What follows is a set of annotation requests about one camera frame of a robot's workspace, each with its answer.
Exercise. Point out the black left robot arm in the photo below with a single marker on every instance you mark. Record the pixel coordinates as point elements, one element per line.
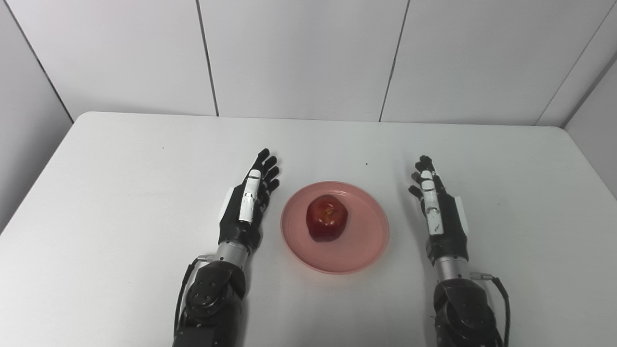
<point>212,299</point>

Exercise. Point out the pink round plate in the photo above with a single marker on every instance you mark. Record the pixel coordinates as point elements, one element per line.
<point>366,231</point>

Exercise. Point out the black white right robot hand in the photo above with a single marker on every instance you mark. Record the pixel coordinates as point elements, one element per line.
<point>453,231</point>

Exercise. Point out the red apple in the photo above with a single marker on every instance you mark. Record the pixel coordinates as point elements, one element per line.
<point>328,217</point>

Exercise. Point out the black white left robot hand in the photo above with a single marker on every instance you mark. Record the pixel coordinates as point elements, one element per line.
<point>231,221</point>

